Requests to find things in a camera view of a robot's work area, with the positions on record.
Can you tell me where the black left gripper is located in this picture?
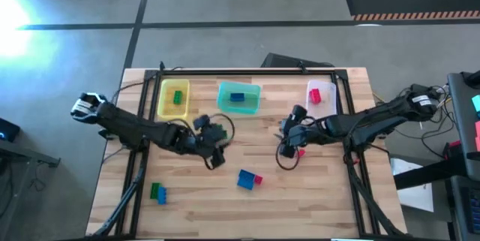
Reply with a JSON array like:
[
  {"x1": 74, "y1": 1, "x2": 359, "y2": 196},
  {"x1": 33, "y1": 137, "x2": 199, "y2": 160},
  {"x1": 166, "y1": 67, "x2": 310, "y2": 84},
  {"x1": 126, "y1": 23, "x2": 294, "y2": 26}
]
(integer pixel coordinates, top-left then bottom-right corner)
[{"x1": 193, "y1": 115, "x2": 227, "y2": 170}]

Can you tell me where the large red toy block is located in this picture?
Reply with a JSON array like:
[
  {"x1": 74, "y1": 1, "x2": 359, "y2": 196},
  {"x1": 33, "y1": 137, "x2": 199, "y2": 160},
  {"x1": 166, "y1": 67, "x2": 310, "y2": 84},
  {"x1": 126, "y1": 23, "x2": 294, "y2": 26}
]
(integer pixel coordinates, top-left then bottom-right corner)
[{"x1": 308, "y1": 88, "x2": 323, "y2": 105}]

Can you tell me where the yellow translucent plastic bin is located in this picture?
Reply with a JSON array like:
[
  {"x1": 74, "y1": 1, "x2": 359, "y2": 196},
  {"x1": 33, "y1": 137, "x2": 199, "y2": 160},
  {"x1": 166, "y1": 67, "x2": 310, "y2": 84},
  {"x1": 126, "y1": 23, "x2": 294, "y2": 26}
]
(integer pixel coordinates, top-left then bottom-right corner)
[{"x1": 156, "y1": 78, "x2": 191, "y2": 121}]

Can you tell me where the clear plastic bin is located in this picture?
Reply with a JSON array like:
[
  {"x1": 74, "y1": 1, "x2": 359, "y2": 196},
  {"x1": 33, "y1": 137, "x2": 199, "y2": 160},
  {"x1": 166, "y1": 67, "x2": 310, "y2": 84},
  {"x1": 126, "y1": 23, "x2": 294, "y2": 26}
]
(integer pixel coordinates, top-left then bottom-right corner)
[{"x1": 305, "y1": 79, "x2": 338, "y2": 120}]

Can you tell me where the teal translucent plastic bin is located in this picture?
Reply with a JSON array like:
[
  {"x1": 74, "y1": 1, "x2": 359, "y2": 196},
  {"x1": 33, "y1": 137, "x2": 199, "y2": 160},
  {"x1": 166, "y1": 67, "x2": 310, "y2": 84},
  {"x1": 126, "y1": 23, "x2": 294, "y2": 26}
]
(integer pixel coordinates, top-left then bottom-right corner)
[{"x1": 216, "y1": 80, "x2": 262, "y2": 116}]

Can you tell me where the white paper sheet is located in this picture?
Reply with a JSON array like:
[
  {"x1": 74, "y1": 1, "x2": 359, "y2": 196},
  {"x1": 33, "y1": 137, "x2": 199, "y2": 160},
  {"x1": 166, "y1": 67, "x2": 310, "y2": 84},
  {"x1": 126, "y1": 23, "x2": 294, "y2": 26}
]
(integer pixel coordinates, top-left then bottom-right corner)
[{"x1": 389, "y1": 157, "x2": 435, "y2": 213}]

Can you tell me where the red and black clamp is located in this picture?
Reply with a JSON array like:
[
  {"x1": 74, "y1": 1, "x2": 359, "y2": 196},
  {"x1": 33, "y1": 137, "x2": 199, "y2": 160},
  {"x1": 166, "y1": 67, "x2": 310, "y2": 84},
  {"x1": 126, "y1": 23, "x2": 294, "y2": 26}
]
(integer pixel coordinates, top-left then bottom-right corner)
[{"x1": 442, "y1": 140, "x2": 462, "y2": 159}]

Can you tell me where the black hazard-striped floor mat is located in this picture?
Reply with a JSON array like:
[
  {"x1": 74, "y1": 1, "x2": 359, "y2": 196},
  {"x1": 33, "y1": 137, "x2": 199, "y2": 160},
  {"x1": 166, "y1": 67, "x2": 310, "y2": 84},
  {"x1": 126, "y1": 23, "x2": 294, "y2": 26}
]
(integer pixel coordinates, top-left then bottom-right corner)
[{"x1": 342, "y1": 0, "x2": 480, "y2": 22}]

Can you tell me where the black device with blue light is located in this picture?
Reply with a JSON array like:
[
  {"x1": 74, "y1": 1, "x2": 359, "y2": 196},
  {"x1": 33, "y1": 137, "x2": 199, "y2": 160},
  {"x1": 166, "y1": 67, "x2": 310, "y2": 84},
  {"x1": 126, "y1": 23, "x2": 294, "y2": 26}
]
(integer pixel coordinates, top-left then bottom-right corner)
[{"x1": 0, "y1": 117, "x2": 21, "y2": 143}]

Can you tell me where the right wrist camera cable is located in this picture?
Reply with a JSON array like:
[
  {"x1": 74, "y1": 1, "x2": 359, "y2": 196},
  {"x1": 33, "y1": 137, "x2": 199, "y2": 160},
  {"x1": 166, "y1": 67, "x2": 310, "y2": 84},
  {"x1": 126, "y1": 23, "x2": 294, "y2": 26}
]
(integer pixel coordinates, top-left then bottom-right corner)
[{"x1": 275, "y1": 141, "x2": 301, "y2": 171}]

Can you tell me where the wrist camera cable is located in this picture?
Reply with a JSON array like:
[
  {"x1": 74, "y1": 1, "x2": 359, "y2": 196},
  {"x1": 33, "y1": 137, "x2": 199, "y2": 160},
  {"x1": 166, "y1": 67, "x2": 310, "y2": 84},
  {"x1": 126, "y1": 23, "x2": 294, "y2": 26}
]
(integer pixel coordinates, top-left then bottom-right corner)
[
  {"x1": 275, "y1": 141, "x2": 301, "y2": 171},
  {"x1": 204, "y1": 112, "x2": 236, "y2": 170}
]

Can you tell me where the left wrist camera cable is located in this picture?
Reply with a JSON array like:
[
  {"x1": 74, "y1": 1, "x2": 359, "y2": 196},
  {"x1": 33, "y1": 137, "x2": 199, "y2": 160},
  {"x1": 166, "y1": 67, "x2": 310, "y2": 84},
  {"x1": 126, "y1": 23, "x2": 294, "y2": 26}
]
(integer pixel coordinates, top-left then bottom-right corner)
[{"x1": 204, "y1": 112, "x2": 236, "y2": 170}]

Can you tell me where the black aluminium table frame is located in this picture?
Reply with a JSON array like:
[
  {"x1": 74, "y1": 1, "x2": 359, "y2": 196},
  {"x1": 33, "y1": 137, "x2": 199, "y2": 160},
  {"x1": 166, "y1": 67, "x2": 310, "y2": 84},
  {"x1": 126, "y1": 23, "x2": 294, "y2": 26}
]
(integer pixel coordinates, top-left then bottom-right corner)
[{"x1": 89, "y1": 68, "x2": 408, "y2": 239}]

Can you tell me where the thin black cable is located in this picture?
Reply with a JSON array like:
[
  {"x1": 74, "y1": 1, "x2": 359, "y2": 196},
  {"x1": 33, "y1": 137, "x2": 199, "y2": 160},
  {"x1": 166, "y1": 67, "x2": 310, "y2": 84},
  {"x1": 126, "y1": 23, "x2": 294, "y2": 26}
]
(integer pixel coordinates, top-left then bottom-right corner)
[{"x1": 111, "y1": 81, "x2": 147, "y2": 103}]

